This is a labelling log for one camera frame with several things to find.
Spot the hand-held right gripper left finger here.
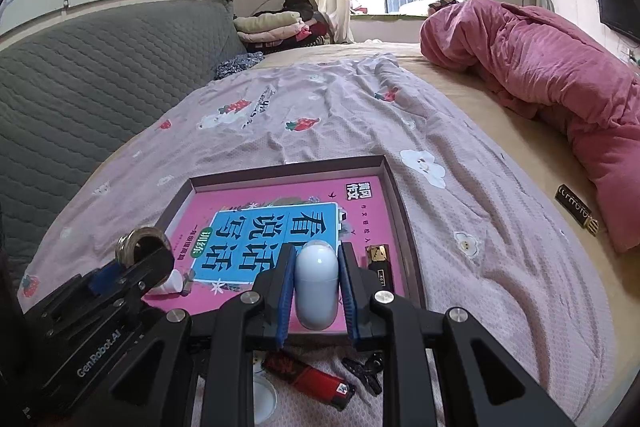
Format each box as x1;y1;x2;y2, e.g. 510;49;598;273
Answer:
95;243;299;427

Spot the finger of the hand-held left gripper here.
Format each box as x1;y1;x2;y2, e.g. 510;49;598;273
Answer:
89;264;123;297
120;247;175;310

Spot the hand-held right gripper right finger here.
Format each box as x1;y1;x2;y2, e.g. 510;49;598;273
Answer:
336;243;576;427

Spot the white pill bottle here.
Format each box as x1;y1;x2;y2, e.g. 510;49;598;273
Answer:
150;269;183;295

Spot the brass threaded fitting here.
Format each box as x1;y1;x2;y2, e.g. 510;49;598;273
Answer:
115;227;173;278

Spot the white earbud case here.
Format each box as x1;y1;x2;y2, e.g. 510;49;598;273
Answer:
294;243;341;332

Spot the black and gold lighter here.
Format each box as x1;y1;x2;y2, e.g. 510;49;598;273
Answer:
365;244;396;295

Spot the black hair clip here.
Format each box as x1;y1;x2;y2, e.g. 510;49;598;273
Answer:
342;352;386;395

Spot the shallow grey cardboard box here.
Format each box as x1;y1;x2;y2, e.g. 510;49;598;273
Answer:
141;154;427;348

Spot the red and black lighter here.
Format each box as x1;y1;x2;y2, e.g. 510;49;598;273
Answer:
262;349;357;412

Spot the white plastic bottle cap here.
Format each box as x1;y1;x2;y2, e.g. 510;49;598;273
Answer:
252;354;278;423

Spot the pink book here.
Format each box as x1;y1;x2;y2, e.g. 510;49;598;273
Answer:
145;177;406;343

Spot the strawberry printed pink bedsheet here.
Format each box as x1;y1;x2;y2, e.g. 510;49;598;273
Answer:
20;52;618;427

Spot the grey quilted headboard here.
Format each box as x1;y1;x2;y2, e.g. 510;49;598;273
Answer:
0;0;251;293

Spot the dark floral cloth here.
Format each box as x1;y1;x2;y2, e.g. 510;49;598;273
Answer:
214;52;263;82

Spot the beige bed sheet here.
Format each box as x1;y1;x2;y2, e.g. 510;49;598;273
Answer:
260;39;640;308

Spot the small dark gold-trimmed packet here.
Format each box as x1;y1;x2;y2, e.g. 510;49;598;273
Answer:
555;183;600;235

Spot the pile of folded clothes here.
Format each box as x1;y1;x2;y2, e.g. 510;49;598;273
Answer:
232;0;333;55

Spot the pink quilt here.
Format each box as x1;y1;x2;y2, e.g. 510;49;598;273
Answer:
419;0;640;254

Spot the black television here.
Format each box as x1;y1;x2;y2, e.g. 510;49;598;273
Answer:
594;0;640;44

